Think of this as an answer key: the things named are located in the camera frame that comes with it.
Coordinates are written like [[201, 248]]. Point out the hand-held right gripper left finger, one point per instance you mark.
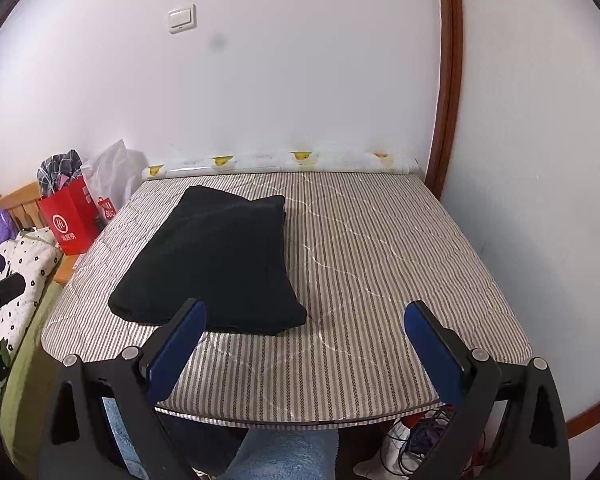
[[177, 350]]

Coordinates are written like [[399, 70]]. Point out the person's blue jeans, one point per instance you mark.
[[280, 455]]

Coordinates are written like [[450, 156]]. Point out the white wall light switch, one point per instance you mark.
[[182, 19]]

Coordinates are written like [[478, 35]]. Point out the green bed sheet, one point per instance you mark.
[[25, 360]]

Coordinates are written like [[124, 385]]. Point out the wooden bed headboard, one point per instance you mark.
[[25, 205]]

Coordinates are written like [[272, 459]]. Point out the purple fluffy cloth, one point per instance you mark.
[[2, 227]]

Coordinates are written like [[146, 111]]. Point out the white plastic bag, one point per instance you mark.
[[115, 175]]

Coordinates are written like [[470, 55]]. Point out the wooden nightstand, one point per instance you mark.
[[67, 270]]

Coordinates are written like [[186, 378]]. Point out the grey plaid cloth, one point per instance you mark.
[[55, 170]]

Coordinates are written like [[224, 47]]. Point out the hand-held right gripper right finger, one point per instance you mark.
[[437, 355]]

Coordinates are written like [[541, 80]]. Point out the black sweatshirt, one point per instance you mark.
[[215, 260]]

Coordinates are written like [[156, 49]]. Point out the striped grey mattress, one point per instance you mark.
[[370, 285]]

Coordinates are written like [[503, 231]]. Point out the brown wooden door frame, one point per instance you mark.
[[447, 85]]

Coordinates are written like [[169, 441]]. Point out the rolled printed white cloth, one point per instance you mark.
[[280, 162]]

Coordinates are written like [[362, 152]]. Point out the brown wooden baseboard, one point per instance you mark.
[[590, 417]]

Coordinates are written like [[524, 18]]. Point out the white floral quilt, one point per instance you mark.
[[25, 270]]

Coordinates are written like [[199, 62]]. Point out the red paper bag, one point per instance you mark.
[[70, 220]]

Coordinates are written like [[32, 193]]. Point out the white cloth under table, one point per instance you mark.
[[390, 445]]

